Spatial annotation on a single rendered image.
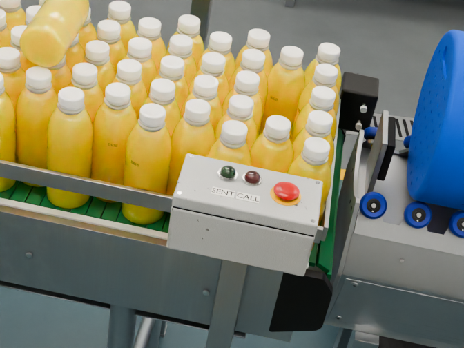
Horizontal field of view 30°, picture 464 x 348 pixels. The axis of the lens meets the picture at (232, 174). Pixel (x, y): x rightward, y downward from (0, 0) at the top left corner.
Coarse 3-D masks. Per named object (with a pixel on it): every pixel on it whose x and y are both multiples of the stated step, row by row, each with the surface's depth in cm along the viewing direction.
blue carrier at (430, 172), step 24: (456, 48) 132; (432, 72) 147; (456, 72) 129; (432, 96) 142; (456, 96) 128; (432, 120) 138; (456, 120) 128; (432, 144) 134; (456, 144) 129; (408, 168) 151; (432, 168) 132; (456, 168) 131; (432, 192) 136; (456, 192) 134
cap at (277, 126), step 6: (270, 120) 132; (276, 120) 133; (282, 120) 133; (288, 120) 133; (270, 126) 131; (276, 126) 131; (282, 126) 132; (288, 126) 132; (270, 132) 132; (276, 132) 131; (282, 132) 131; (288, 132) 132; (276, 138) 132
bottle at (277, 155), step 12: (264, 132) 133; (264, 144) 133; (276, 144) 133; (288, 144) 134; (252, 156) 135; (264, 156) 133; (276, 156) 133; (288, 156) 134; (264, 168) 134; (276, 168) 134; (288, 168) 135
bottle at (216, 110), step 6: (192, 90) 140; (192, 96) 140; (198, 96) 138; (216, 96) 139; (210, 102) 139; (216, 102) 140; (216, 108) 140; (210, 114) 139; (216, 114) 140; (222, 114) 142; (210, 120) 140; (216, 120) 141
